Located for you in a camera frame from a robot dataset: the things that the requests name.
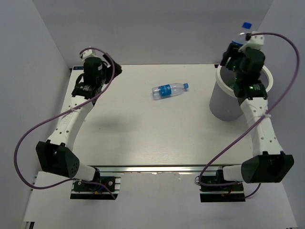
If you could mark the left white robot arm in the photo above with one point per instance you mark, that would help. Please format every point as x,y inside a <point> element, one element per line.
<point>55,154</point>

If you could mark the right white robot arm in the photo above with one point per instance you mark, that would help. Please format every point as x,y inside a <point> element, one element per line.
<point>269,163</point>

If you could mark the small blue label bottle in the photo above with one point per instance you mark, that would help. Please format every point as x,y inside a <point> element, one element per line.
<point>240,38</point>

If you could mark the blue label water bottle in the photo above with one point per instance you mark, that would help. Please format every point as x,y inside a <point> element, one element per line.
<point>169,90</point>

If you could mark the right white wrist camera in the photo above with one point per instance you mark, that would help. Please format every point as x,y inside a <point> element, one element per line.
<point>252,41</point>

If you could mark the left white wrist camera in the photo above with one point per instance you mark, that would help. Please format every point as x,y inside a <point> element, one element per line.
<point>87,53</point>

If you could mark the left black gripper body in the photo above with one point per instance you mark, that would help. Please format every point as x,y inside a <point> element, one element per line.
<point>101,78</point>

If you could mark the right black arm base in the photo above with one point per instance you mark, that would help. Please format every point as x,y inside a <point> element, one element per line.
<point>214,189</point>

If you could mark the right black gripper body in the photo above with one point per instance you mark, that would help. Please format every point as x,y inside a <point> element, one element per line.
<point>237,72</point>

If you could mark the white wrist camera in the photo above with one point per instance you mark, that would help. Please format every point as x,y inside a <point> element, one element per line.
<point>87,53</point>
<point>252,41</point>

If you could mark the white round bin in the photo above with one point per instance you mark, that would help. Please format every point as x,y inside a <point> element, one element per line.
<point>227,94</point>

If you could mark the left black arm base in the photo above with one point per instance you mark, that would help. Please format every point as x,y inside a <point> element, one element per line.
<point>105,186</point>

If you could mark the aluminium table rail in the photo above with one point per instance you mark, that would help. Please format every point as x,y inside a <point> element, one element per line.
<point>152,169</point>

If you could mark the blue table corner sticker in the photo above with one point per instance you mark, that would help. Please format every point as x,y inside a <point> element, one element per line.
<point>77,68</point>

